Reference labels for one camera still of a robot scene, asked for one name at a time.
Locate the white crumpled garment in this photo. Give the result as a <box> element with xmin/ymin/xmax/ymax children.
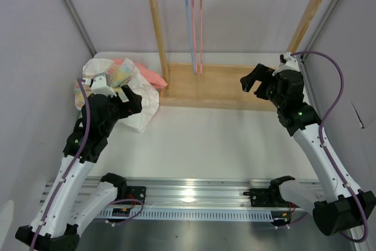
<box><xmin>82</xmin><ymin>58</ymin><xmax>167</xmax><ymax>133</ymax></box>

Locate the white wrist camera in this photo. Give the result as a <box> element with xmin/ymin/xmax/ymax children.
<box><xmin>272</xmin><ymin>52</ymin><xmax>300</xmax><ymax>76</ymax></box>
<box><xmin>83</xmin><ymin>72</ymin><xmax>117</xmax><ymax>98</ymax></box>

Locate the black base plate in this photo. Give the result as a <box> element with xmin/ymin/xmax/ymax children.
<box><xmin>243</xmin><ymin>188</ymin><xmax>295</xmax><ymax>208</ymax></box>
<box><xmin>126</xmin><ymin>186</ymin><xmax>146</xmax><ymax>203</ymax></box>

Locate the blue wire hanger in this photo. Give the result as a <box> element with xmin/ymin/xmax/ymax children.
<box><xmin>184</xmin><ymin>0</ymin><xmax>197</xmax><ymax>75</ymax></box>

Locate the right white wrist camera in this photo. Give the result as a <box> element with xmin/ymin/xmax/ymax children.
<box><xmin>272</xmin><ymin>52</ymin><xmax>300</xmax><ymax>76</ymax></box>

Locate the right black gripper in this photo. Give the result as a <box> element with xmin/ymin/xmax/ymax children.
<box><xmin>240</xmin><ymin>63</ymin><xmax>285</xmax><ymax>109</ymax></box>

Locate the floral yellow skirt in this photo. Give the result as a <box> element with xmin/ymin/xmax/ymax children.
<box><xmin>74</xmin><ymin>58</ymin><xmax>132</xmax><ymax>110</ymax></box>

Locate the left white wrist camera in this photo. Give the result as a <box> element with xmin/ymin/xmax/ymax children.
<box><xmin>83</xmin><ymin>72</ymin><xmax>117</xmax><ymax>98</ymax></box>

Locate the slotted cable duct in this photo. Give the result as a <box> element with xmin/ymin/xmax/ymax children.
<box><xmin>96</xmin><ymin>207</ymin><xmax>291</xmax><ymax>222</ymax></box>

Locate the pink garment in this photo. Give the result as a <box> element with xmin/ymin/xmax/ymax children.
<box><xmin>108</xmin><ymin>58</ymin><xmax>167</xmax><ymax>89</ymax></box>

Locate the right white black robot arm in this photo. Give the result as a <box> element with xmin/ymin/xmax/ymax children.
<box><xmin>240</xmin><ymin>64</ymin><xmax>375</xmax><ymax>236</ymax></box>

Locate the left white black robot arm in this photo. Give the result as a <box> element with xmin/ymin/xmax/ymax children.
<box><xmin>15</xmin><ymin>85</ymin><xmax>143</xmax><ymax>250</ymax></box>

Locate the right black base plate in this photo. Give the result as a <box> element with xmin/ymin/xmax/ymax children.
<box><xmin>243</xmin><ymin>188</ymin><xmax>295</xmax><ymax>208</ymax></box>

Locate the wooden clothes rack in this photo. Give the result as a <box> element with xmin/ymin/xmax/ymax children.
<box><xmin>149</xmin><ymin>0</ymin><xmax>323</xmax><ymax>111</ymax></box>

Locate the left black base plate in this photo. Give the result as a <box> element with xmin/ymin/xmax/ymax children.
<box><xmin>126</xmin><ymin>186</ymin><xmax>146</xmax><ymax>203</ymax></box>

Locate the aluminium mounting rail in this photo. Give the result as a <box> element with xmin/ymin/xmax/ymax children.
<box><xmin>39</xmin><ymin>176</ymin><xmax>324</xmax><ymax>213</ymax></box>

